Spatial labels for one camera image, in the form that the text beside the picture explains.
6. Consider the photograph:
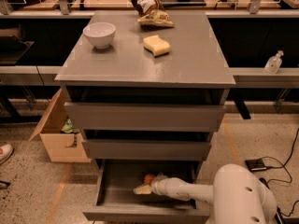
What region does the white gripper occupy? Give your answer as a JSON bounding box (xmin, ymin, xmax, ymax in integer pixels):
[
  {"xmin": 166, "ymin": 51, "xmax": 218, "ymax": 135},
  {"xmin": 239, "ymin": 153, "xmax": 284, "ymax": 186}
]
[{"xmin": 134, "ymin": 173, "xmax": 187, "ymax": 201}]

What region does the orange fruit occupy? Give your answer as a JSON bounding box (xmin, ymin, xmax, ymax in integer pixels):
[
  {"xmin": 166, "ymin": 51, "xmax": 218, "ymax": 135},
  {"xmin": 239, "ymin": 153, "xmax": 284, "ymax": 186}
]
[{"xmin": 144, "ymin": 174, "xmax": 155, "ymax": 185}]

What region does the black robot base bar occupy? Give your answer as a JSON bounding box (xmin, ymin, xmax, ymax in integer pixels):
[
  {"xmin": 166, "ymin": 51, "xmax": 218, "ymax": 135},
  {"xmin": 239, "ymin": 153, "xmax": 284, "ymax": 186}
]
[{"xmin": 260, "ymin": 177, "xmax": 286, "ymax": 224}]

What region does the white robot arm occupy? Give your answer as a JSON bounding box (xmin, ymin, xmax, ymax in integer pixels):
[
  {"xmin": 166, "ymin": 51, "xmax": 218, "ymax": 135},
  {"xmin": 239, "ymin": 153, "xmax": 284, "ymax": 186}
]
[{"xmin": 133, "ymin": 164, "xmax": 278, "ymax": 224}]

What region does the grey bottom drawer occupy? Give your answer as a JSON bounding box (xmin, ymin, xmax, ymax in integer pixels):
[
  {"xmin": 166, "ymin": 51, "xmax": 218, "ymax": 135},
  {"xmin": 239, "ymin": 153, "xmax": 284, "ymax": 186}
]
[{"xmin": 83, "ymin": 159, "xmax": 210, "ymax": 224}]

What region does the grey drawer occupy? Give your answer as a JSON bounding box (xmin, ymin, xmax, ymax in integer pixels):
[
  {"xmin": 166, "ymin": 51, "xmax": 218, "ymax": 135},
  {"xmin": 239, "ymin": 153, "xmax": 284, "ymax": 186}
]
[
  {"xmin": 82, "ymin": 130, "xmax": 211, "ymax": 161},
  {"xmin": 83, "ymin": 159, "xmax": 210, "ymax": 224},
  {"xmin": 63, "ymin": 85, "xmax": 227, "ymax": 133}
]

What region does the grey middle drawer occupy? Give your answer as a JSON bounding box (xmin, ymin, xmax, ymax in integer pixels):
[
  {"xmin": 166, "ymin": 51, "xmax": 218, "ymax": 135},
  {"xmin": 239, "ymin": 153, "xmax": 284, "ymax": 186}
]
[{"xmin": 82, "ymin": 130, "xmax": 211, "ymax": 161}]

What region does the grey drawer cabinet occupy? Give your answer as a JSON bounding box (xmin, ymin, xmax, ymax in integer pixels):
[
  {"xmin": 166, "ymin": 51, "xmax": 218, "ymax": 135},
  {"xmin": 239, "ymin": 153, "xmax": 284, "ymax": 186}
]
[{"xmin": 54, "ymin": 10, "xmax": 236, "ymax": 224}]

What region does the grey top drawer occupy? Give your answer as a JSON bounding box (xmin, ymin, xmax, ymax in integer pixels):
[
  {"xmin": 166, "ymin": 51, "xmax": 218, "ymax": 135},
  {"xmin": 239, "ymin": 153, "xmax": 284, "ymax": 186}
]
[{"xmin": 63, "ymin": 85, "xmax": 227, "ymax": 133}]

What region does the cardboard box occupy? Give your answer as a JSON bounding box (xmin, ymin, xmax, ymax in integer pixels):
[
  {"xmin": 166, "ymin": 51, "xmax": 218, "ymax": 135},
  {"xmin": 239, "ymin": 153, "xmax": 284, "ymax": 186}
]
[{"xmin": 29, "ymin": 90, "xmax": 91, "ymax": 163}]

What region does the green item in box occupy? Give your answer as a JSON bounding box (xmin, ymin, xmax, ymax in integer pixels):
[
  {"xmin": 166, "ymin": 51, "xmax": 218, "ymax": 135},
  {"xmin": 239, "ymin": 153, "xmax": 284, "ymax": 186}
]
[{"xmin": 61, "ymin": 119, "xmax": 79, "ymax": 133}]

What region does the black floor power box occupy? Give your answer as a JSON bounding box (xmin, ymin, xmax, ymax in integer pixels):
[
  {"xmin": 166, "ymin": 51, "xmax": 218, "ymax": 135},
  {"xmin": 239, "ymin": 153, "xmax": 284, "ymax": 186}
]
[{"xmin": 245, "ymin": 159, "xmax": 267, "ymax": 172}]

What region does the yellow sponge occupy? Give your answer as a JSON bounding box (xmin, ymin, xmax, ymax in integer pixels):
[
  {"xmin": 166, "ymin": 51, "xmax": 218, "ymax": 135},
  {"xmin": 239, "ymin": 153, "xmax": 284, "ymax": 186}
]
[{"xmin": 143, "ymin": 35, "xmax": 171, "ymax": 57}]

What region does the white sneaker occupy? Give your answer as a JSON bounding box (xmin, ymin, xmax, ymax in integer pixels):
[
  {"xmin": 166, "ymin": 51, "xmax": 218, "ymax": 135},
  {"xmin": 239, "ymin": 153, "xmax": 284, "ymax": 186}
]
[{"xmin": 0, "ymin": 144, "xmax": 14, "ymax": 164}]

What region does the white bowl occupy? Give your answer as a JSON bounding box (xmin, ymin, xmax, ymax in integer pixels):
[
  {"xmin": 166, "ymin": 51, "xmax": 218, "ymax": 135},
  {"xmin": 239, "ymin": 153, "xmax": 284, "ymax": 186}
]
[{"xmin": 83, "ymin": 22, "xmax": 116, "ymax": 49}]

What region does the crumpled chip bag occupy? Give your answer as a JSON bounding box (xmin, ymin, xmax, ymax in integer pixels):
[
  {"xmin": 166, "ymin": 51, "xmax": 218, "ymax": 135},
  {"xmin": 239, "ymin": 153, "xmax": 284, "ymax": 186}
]
[{"xmin": 128, "ymin": 0, "xmax": 174, "ymax": 27}]

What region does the clear sanitizer bottle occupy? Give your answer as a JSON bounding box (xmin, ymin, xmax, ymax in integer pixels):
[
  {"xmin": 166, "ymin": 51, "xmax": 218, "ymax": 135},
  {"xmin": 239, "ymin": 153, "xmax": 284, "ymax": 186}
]
[{"xmin": 264, "ymin": 50, "xmax": 284, "ymax": 74}]

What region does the black floor cable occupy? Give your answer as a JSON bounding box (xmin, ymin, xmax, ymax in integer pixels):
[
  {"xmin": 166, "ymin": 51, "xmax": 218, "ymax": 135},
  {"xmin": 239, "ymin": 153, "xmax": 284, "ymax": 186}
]
[{"xmin": 260, "ymin": 126, "xmax": 299, "ymax": 217}]

